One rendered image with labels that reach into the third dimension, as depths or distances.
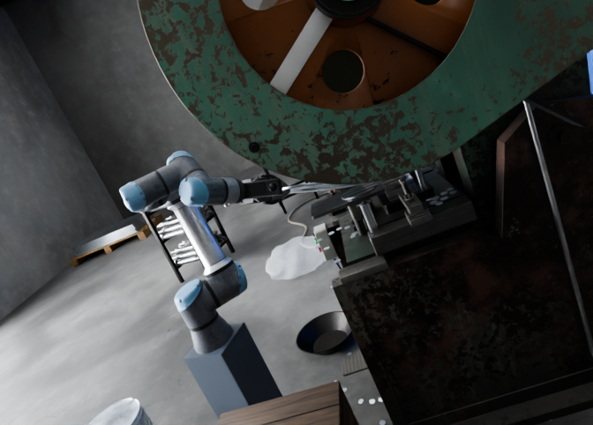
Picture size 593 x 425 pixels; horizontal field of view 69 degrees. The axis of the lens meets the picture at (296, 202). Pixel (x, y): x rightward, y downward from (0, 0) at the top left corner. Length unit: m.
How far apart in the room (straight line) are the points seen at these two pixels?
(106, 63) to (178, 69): 7.83
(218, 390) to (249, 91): 1.16
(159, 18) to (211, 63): 0.13
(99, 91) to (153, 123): 1.09
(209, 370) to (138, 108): 7.25
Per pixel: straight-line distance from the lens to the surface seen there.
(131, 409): 2.14
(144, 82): 8.52
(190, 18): 0.95
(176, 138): 8.45
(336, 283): 1.28
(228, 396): 1.74
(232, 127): 0.94
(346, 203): 1.38
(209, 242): 1.60
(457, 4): 1.04
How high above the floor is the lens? 1.20
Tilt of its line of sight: 15 degrees down
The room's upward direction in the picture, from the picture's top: 24 degrees counter-clockwise
